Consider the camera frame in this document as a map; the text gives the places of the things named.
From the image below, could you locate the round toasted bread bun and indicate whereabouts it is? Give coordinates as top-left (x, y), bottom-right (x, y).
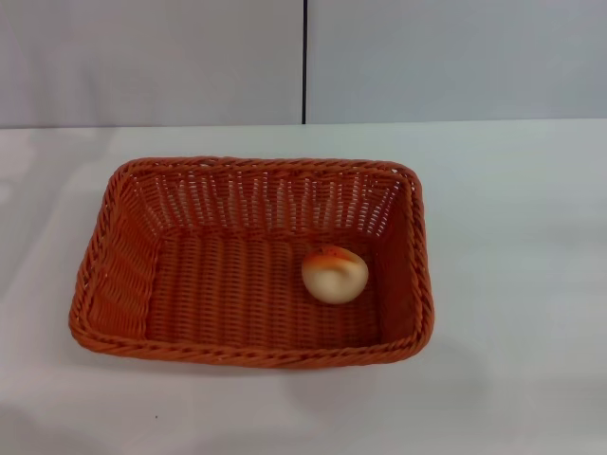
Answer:
top-left (301, 245), bottom-right (370, 305)

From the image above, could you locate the orange woven plastic basket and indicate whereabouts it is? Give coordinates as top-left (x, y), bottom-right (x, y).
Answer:
top-left (69, 155), bottom-right (436, 373)

